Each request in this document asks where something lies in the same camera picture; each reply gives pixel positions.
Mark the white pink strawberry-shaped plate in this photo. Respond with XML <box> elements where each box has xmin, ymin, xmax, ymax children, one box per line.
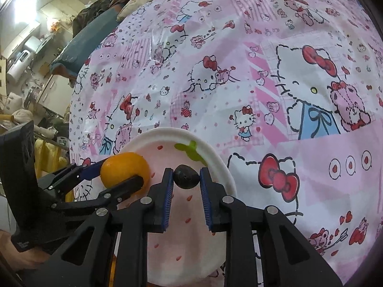
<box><xmin>112</xmin><ymin>127</ymin><xmax>237</xmax><ymax>287</ymax></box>

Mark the yellow plastic frame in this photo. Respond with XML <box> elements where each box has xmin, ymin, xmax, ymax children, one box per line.
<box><xmin>34</xmin><ymin>139</ymin><xmax>71</xmax><ymax>202</ymax></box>

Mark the white cabinet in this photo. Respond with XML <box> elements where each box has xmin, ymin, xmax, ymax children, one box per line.
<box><xmin>36</xmin><ymin>73</ymin><xmax>72</xmax><ymax>117</ymax></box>

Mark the person's left hand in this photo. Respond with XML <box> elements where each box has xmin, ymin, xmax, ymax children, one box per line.
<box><xmin>0</xmin><ymin>230</ymin><xmax>53</xmax><ymax>272</ymax></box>

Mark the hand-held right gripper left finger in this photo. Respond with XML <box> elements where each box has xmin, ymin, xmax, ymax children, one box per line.
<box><xmin>30</xmin><ymin>167</ymin><xmax>175</xmax><ymax>287</ymax></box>

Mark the blue bedding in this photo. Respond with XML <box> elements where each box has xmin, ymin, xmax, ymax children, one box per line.
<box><xmin>49</xmin><ymin>6</ymin><xmax>126</xmax><ymax>80</ymax></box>

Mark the beige plush toy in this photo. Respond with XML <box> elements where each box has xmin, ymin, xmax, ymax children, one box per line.
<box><xmin>10</xmin><ymin>109</ymin><xmax>57</xmax><ymax>138</ymax></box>

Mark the large orange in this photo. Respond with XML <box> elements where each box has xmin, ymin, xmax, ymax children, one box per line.
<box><xmin>100</xmin><ymin>152</ymin><xmax>151</xmax><ymax>196</ymax></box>

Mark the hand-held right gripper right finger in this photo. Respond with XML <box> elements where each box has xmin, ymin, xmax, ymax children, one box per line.
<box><xmin>199</xmin><ymin>167</ymin><xmax>344</xmax><ymax>287</ymax></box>

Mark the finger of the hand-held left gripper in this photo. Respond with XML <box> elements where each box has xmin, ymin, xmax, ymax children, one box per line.
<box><xmin>52</xmin><ymin>175</ymin><xmax>145</xmax><ymax>216</ymax></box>
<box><xmin>45</xmin><ymin>159</ymin><xmax>105</xmax><ymax>192</ymax></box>

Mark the dark purple grape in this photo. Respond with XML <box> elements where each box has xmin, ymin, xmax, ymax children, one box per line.
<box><xmin>174</xmin><ymin>164</ymin><xmax>200</xmax><ymax>189</ymax></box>

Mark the dark camouflage clothing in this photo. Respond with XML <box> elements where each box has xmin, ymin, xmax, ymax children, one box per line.
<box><xmin>71</xmin><ymin>0</ymin><xmax>141</xmax><ymax>36</ymax></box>

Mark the pink cartoon-print cloth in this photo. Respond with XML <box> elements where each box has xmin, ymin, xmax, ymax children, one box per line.
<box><xmin>68</xmin><ymin>0</ymin><xmax>383</xmax><ymax>287</ymax></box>

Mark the white kitchen appliance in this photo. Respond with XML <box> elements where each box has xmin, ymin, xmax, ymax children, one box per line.
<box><xmin>6</xmin><ymin>49</ymin><xmax>33</xmax><ymax>81</ymax></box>

